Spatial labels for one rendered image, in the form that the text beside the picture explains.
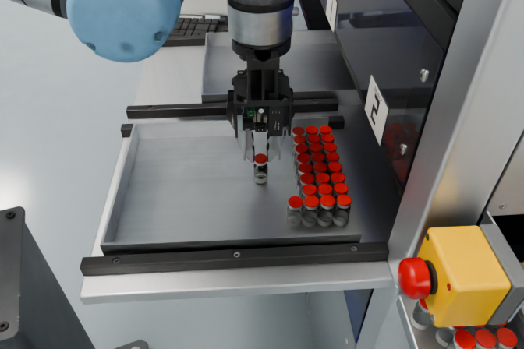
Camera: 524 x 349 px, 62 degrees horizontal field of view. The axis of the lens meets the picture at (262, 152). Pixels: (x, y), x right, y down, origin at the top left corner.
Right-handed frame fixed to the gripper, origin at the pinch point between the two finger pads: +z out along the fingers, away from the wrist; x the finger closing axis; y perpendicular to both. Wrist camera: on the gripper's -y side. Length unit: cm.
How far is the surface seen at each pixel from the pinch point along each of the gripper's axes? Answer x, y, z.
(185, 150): -12.5, -7.2, 5.6
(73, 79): -102, -178, 94
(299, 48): 11.2, -42.7, 5.6
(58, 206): -81, -77, 94
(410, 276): 13.0, 27.3, -7.2
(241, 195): -3.1, 3.7, 5.6
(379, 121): 15.9, 3.9, -7.9
